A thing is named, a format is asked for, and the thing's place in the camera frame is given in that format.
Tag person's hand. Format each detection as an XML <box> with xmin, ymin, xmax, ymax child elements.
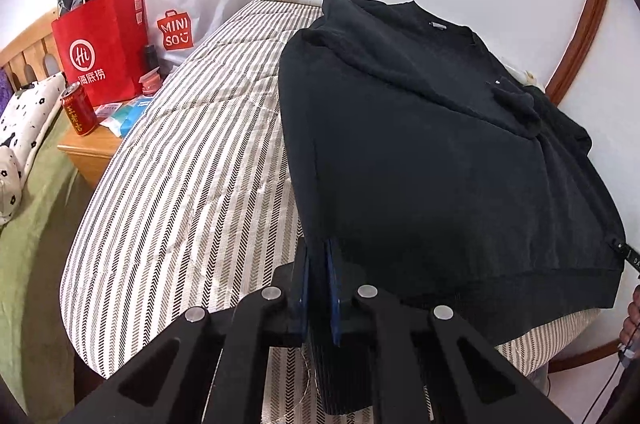
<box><xmin>620</xmin><ymin>285</ymin><xmax>640</xmax><ymax>359</ymax></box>

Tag red drink can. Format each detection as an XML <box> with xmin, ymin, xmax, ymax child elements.
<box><xmin>61</xmin><ymin>82</ymin><xmax>99</xmax><ymax>136</ymax></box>

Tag brown wooden door frame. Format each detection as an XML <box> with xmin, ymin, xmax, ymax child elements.
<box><xmin>546</xmin><ymin>0</ymin><xmax>608</xmax><ymax>106</ymax></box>

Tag green bed sheet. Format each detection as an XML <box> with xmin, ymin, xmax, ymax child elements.
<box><xmin>1</xmin><ymin>114</ymin><xmax>92</xmax><ymax>423</ymax></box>

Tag wooden nightstand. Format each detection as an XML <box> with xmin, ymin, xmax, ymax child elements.
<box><xmin>58</xmin><ymin>125</ymin><xmax>122</xmax><ymax>189</ymax></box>

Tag black right gripper tip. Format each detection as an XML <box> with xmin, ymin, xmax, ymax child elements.
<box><xmin>608</xmin><ymin>236</ymin><xmax>640</xmax><ymax>272</ymax></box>

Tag purple fluffy cushion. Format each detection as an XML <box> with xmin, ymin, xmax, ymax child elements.
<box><xmin>0</xmin><ymin>69</ymin><xmax>13</xmax><ymax>115</ymax></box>

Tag striped quilted mattress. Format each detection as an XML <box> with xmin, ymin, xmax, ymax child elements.
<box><xmin>58</xmin><ymin>0</ymin><xmax>601</xmax><ymax>424</ymax></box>

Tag white black spotted pillow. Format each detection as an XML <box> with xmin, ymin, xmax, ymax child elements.
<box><xmin>0</xmin><ymin>72</ymin><xmax>66</xmax><ymax>226</ymax></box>

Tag blue tissue pack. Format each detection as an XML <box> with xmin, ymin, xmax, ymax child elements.
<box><xmin>100</xmin><ymin>96</ymin><xmax>152</xmax><ymax>138</ymax></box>

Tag pink white small packet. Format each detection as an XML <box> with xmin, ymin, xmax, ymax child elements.
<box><xmin>94</xmin><ymin>102</ymin><xmax>122</xmax><ymax>122</ymax></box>

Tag pink small jar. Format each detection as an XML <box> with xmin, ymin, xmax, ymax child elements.
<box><xmin>139</xmin><ymin>66</ymin><xmax>163</xmax><ymax>97</ymax></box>

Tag red paper shopping bag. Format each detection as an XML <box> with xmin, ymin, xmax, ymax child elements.
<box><xmin>52</xmin><ymin>0</ymin><xmax>148</xmax><ymax>106</ymax></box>

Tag black sweatshirt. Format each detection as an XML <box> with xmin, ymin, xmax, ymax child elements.
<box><xmin>278</xmin><ymin>0</ymin><xmax>628</xmax><ymax>414</ymax></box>

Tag wooden headboard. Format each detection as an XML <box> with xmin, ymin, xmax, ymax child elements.
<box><xmin>0</xmin><ymin>9</ymin><xmax>63</xmax><ymax>92</ymax></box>

